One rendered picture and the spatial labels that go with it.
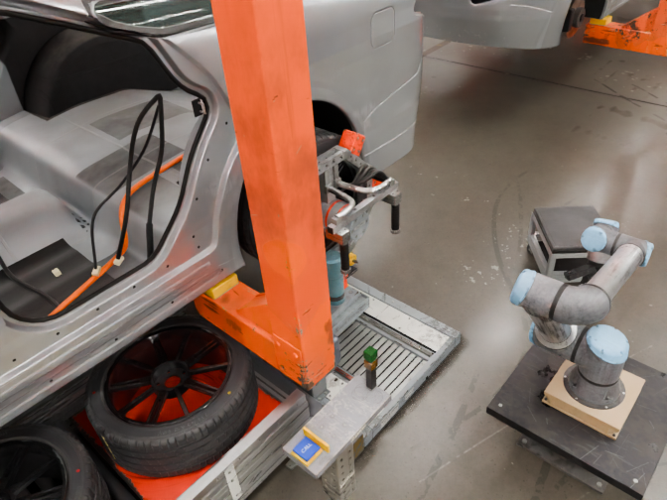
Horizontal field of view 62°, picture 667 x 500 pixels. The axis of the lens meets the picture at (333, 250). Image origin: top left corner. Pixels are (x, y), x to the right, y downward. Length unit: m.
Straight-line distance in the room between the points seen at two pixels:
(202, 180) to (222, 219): 0.19
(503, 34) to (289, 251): 3.16
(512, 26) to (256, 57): 3.25
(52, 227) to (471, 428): 2.07
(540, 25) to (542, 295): 3.06
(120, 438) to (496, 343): 1.86
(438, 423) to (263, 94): 1.78
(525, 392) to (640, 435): 0.43
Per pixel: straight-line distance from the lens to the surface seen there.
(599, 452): 2.40
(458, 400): 2.79
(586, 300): 1.75
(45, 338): 2.03
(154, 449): 2.21
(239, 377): 2.27
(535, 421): 2.42
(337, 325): 2.88
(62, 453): 2.30
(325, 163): 2.26
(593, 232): 2.26
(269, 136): 1.49
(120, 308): 2.09
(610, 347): 2.29
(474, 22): 4.49
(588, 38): 5.57
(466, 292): 3.32
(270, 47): 1.42
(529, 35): 4.56
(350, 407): 2.19
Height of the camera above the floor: 2.22
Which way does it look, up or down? 38 degrees down
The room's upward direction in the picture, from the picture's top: 4 degrees counter-clockwise
